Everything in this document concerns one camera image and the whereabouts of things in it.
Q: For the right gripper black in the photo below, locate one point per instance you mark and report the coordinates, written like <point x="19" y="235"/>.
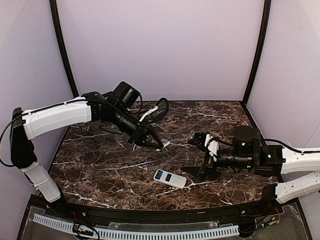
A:
<point x="207" y="162"/>

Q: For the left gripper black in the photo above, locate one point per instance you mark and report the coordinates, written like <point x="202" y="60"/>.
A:
<point x="139" y="133"/>

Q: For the white battery cover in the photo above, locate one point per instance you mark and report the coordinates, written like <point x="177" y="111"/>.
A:
<point x="164" y="146"/>

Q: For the white red remote control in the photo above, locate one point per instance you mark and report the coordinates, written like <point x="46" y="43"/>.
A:
<point x="171" y="179"/>

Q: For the blue battery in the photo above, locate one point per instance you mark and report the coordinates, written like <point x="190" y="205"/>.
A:
<point x="158" y="175"/>

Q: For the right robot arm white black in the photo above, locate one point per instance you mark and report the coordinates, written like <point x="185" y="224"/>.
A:
<point x="246" y="152"/>

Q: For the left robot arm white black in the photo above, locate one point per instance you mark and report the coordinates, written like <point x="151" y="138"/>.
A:
<point x="112" y="107"/>

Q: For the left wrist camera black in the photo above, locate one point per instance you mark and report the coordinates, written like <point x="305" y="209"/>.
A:
<point x="156" y="112"/>

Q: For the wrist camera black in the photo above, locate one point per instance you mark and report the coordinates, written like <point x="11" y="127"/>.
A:
<point x="206" y="143"/>
<point x="156" y="112"/>

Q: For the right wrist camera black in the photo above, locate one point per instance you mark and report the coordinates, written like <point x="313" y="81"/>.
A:
<point x="206" y="143"/>

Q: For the right white cable duct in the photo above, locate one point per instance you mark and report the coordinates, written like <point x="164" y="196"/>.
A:
<point x="206" y="234"/>

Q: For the white cable duct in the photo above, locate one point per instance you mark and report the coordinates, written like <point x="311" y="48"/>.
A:
<point x="63" y="225"/>
<point x="206" y="234"/>

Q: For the left white cable duct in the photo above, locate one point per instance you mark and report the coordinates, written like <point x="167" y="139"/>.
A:
<point x="63" y="225"/>

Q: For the black front rail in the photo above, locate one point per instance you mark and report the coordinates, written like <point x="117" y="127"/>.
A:
<point x="241" y="214"/>

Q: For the left black frame post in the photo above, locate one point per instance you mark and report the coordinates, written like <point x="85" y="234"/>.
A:
<point x="62" y="47"/>

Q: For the black frame post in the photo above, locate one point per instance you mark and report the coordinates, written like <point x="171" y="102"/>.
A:
<point x="258" y="51"/>
<point x="62" y="47"/>

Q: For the right black frame post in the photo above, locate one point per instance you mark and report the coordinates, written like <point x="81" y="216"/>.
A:
<point x="258" y="51"/>

